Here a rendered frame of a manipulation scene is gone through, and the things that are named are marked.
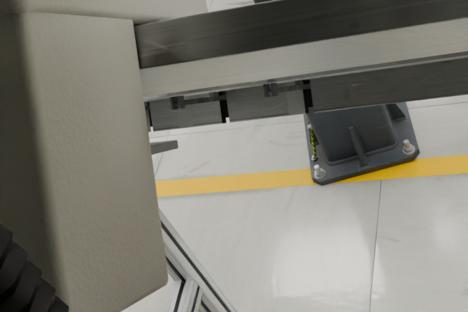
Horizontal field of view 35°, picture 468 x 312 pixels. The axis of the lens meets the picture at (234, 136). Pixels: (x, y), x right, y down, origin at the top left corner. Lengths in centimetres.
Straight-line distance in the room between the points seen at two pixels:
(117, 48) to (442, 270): 139
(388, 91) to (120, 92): 72
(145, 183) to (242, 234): 155
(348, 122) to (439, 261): 35
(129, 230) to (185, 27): 5
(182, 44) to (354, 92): 72
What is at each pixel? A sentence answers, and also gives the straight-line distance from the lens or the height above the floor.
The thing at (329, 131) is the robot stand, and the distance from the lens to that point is 166.
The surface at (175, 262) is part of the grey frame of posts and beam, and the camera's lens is 124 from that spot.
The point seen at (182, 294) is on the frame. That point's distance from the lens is 128.
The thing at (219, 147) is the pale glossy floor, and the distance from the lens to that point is 192.
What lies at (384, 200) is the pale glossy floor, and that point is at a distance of 165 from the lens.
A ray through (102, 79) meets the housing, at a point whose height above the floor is 121.
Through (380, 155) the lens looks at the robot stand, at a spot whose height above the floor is 2.
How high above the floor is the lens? 130
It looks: 42 degrees down
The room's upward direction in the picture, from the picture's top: 30 degrees counter-clockwise
